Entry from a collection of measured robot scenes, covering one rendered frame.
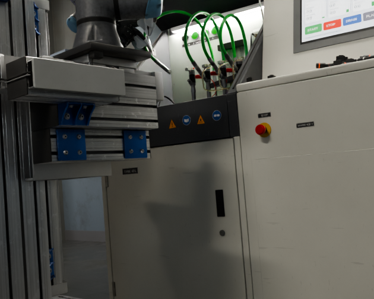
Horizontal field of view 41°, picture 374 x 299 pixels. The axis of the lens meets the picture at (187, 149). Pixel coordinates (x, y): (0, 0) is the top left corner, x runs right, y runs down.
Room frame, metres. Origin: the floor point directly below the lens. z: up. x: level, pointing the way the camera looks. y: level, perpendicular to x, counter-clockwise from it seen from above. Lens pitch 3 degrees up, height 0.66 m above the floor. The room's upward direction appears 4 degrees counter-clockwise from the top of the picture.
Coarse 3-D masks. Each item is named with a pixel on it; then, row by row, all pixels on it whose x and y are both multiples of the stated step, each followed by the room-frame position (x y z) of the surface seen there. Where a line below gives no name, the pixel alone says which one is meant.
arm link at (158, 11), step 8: (120, 0) 1.41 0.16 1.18; (128, 0) 1.41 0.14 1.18; (136, 0) 1.41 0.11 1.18; (144, 0) 1.41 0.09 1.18; (152, 0) 1.42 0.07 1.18; (160, 0) 1.42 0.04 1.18; (120, 8) 1.42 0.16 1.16; (128, 8) 1.42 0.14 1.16; (136, 8) 1.43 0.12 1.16; (144, 8) 1.43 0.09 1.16; (152, 8) 1.43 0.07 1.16; (160, 8) 1.44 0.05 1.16; (128, 16) 1.45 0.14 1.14; (136, 16) 1.45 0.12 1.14; (144, 16) 1.46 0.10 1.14; (152, 16) 1.46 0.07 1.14
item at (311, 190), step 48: (288, 0) 1.99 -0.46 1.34; (288, 48) 1.95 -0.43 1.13; (336, 48) 1.83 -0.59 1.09; (240, 96) 1.79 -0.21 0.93; (288, 96) 1.69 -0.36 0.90; (336, 96) 1.60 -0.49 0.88; (288, 144) 1.70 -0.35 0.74; (336, 144) 1.61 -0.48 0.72; (288, 192) 1.70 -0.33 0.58; (336, 192) 1.61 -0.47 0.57; (288, 240) 1.71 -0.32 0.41; (336, 240) 1.62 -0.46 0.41; (288, 288) 1.72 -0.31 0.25; (336, 288) 1.63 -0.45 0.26
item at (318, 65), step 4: (336, 56) 1.69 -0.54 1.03; (340, 56) 1.69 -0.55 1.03; (344, 56) 1.68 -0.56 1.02; (360, 56) 1.66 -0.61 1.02; (364, 56) 1.66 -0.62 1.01; (368, 56) 1.64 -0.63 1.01; (372, 56) 1.63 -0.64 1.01; (336, 60) 1.69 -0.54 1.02; (340, 60) 1.68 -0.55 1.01; (344, 60) 1.68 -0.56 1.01; (348, 60) 1.66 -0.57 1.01; (352, 60) 1.65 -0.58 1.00; (356, 60) 1.65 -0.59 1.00; (360, 60) 1.64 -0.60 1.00; (316, 64) 1.71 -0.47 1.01; (320, 64) 1.71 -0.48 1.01; (324, 64) 1.71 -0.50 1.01; (328, 64) 1.71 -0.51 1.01; (332, 64) 1.73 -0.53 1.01; (336, 64) 1.68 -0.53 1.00; (340, 64) 1.68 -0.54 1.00
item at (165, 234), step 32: (160, 160) 2.00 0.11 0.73; (192, 160) 1.92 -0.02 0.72; (224, 160) 1.84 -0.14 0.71; (128, 192) 2.10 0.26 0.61; (160, 192) 2.01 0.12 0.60; (192, 192) 1.92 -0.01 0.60; (224, 192) 1.84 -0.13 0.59; (128, 224) 2.11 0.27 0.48; (160, 224) 2.02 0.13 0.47; (192, 224) 1.93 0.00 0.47; (224, 224) 1.85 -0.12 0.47; (128, 256) 2.12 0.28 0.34; (160, 256) 2.02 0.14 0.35; (192, 256) 1.94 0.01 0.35; (224, 256) 1.86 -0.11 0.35; (128, 288) 2.13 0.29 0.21; (160, 288) 2.03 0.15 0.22; (192, 288) 1.94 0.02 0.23; (224, 288) 1.86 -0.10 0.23
